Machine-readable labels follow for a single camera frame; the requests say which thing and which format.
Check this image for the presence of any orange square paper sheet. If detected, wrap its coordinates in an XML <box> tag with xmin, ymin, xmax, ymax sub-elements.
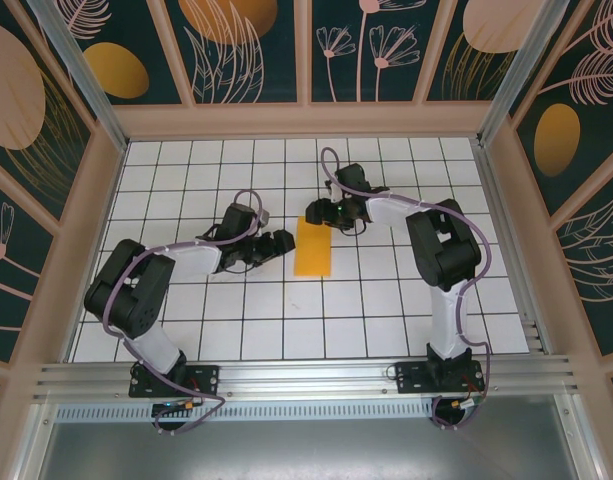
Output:
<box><xmin>292</xmin><ymin>215</ymin><xmax>333</xmax><ymax>279</ymax></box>

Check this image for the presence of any small board with blue light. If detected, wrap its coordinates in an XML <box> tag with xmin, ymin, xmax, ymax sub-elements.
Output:
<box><xmin>150</xmin><ymin>398</ymin><xmax>197</xmax><ymax>416</ymax></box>

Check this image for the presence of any grey metal panel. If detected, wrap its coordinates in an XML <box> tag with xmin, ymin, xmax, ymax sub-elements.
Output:
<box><xmin>15</xmin><ymin>394</ymin><xmax>605</xmax><ymax>480</ymax></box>

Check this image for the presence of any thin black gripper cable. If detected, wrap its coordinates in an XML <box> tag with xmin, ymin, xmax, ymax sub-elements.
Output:
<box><xmin>334</xmin><ymin>218</ymin><xmax>371</xmax><ymax>237</ymax></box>

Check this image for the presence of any long aluminium mounting rail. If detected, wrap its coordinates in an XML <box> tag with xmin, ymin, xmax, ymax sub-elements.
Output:
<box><xmin>33</xmin><ymin>353</ymin><xmax>582</xmax><ymax>402</ymax></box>

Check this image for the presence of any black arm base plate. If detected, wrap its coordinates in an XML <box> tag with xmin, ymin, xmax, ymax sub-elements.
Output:
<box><xmin>394</xmin><ymin>359</ymin><xmax>485</xmax><ymax>396</ymax></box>
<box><xmin>129</xmin><ymin>363</ymin><xmax>221</xmax><ymax>399</ymax></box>

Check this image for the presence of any slotted grey cable duct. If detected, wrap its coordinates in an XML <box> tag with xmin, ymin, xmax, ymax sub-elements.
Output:
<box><xmin>54</xmin><ymin>402</ymin><xmax>437</xmax><ymax>422</ymax></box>

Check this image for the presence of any aluminium side rail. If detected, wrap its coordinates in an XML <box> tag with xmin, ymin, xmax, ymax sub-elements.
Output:
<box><xmin>473</xmin><ymin>142</ymin><xmax>546</xmax><ymax>355</ymax></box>

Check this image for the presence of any aluminium corner post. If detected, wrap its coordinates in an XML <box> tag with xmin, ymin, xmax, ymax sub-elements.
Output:
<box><xmin>477</xmin><ymin>0</ymin><xmax>573</xmax><ymax>147</ymax></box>
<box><xmin>35</xmin><ymin>0</ymin><xmax>130</xmax><ymax>154</ymax></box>

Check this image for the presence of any yellow plug with wires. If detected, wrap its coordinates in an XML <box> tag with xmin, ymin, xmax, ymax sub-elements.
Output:
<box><xmin>448</xmin><ymin>397</ymin><xmax>485</xmax><ymax>414</ymax></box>

